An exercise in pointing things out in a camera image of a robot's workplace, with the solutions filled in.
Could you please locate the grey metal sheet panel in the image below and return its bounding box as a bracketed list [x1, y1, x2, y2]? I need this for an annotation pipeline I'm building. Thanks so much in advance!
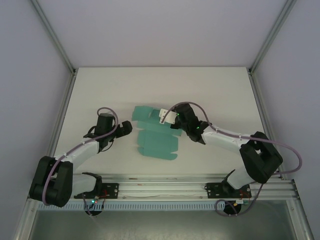
[29, 209, 297, 240]

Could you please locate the teal paper box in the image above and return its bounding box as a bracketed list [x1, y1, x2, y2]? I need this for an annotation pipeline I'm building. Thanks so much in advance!
[131, 105, 183, 162]

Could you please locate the aluminium frame post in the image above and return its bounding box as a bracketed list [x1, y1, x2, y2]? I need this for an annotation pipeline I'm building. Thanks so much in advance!
[248, 0, 298, 75]
[31, 0, 77, 76]

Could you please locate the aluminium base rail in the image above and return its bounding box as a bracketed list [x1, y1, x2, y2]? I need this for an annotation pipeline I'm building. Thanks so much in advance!
[67, 174, 300, 201]

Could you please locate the aluminium side frame rail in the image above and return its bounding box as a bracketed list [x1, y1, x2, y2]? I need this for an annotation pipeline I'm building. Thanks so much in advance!
[248, 69, 315, 240]
[13, 69, 77, 240]

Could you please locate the white slotted cable duct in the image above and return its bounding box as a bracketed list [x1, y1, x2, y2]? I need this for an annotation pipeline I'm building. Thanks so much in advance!
[59, 201, 247, 211]

